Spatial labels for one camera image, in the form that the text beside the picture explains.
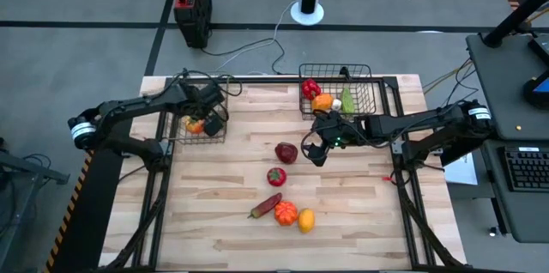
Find red bell pepper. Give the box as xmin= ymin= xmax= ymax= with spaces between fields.
xmin=300 ymin=78 xmax=323 ymax=101

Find black keyboard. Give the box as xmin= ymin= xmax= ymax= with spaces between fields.
xmin=501 ymin=146 xmax=549 ymax=192

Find white paper sheet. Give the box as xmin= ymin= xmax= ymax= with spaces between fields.
xmin=443 ymin=152 xmax=480 ymax=186

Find black desk cables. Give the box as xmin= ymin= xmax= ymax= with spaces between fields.
xmin=431 ymin=61 xmax=480 ymax=113

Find grey metal cart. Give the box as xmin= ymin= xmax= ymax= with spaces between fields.
xmin=0 ymin=135 xmax=70 ymax=273

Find dark red apple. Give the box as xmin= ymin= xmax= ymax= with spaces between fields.
xmin=274 ymin=142 xmax=299 ymax=166

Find black red battery box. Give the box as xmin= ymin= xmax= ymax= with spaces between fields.
xmin=173 ymin=0 xmax=214 ymax=50

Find red tomato green stem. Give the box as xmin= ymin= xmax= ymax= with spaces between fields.
xmin=266 ymin=167 xmax=287 ymax=188

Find black diagonal pole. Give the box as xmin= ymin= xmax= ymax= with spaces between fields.
xmin=482 ymin=0 xmax=549 ymax=49

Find black table frame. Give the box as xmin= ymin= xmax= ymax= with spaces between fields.
xmin=99 ymin=74 xmax=468 ymax=272

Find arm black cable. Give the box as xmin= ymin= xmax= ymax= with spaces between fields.
xmin=169 ymin=68 xmax=244 ymax=124
xmin=300 ymin=130 xmax=321 ymax=163

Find long red green chili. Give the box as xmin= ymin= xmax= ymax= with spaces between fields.
xmin=247 ymin=191 xmax=283 ymax=220

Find black wire basket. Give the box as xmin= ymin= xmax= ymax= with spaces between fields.
xmin=298 ymin=63 xmax=377 ymax=122

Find black blue desk device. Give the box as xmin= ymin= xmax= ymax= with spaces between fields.
xmin=522 ymin=69 xmax=549 ymax=110

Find bronze wire basket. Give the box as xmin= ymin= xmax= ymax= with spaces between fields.
xmin=169 ymin=69 xmax=228 ymax=145

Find yellow desk cables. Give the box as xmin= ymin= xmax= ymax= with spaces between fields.
xmin=422 ymin=58 xmax=473 ymax=89

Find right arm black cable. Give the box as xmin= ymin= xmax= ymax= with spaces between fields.
xmin=300 ymin=130 xmax=321 ymax=163

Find black floor cable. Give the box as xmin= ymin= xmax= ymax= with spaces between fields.
xmin=200 ymin=37 xmax=297 ymax=76

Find orange ribbed pumpkin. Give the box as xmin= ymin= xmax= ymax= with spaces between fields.
xmin=274 ymin=200 xmax=299 ymax=228

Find grey desk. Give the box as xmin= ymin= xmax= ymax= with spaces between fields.
xmin=466 ymin=32 xmax=549 ymax=244

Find orange persimmon green calyx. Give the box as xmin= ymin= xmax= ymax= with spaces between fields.
xmin=184 ymin=115 xmax=206 ymax=136

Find white floor cable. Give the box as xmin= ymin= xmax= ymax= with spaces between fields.
xmin=216 ymin=0 xmax=299 ymax=71

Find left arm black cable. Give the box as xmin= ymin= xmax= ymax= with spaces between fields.
xmin=169 ymin=68 xmax=244 ymax=124

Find orange yellow citrus fruit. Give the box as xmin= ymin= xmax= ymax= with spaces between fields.
xmin=297 ymin=208 xmax=317 ymax=234

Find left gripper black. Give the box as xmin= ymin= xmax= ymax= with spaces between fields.
xmin=182 ymin=82 xmax=226 ymax=137

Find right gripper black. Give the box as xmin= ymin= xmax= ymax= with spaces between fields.
xmin=307 ymin=109 xmax=371 ymax=167

